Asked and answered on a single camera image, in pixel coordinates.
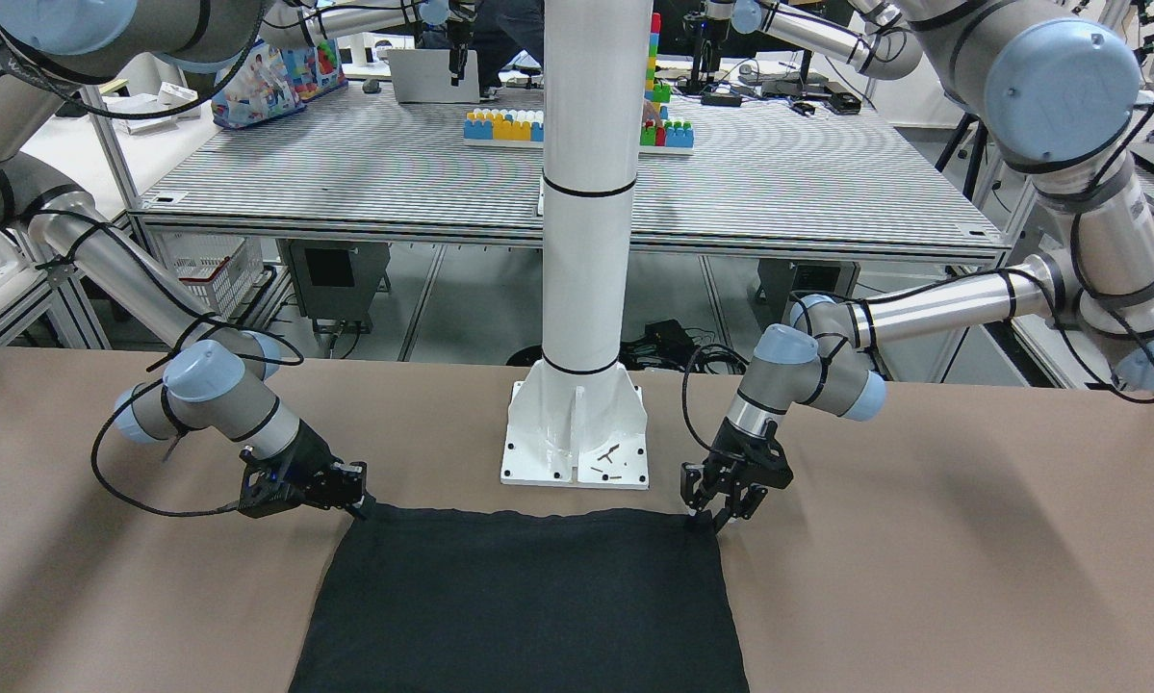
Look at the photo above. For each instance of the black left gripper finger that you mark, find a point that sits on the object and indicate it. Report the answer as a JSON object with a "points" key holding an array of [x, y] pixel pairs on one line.
{"points": [[741, 503], [700, 514]]}

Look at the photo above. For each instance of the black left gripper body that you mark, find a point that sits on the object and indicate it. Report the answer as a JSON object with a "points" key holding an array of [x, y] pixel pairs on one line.
{"points": [[730, 478]]}

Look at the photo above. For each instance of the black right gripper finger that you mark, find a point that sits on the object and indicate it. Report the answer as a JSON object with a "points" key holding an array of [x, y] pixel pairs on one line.
{"points": [[362, 509]]}

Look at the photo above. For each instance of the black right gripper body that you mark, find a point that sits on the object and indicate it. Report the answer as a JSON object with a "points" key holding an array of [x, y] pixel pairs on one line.
{"points": [[314, 450]]}

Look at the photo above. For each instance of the black printed t-shirt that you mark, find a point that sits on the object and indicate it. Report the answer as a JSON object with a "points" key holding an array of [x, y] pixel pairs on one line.
{"points": [[438, 600]]}

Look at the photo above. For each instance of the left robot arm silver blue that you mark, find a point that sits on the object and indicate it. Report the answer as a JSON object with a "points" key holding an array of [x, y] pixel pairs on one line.
{"points": [[1055, 91]]}

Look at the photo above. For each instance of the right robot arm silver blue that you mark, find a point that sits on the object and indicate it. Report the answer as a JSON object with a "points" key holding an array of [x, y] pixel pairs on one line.
{"points": [[215, 374]]}

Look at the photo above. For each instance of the striped metal work table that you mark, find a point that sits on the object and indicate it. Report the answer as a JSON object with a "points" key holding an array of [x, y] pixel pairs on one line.
{"points": [[760, 181]]}

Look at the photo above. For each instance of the colourful toy brick set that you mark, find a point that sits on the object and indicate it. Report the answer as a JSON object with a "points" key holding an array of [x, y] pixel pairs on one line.
{"points": [[596, 53]]}

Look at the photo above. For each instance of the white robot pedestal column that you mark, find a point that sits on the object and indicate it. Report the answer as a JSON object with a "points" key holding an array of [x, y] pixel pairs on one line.
{"points": [[577, 420]]}

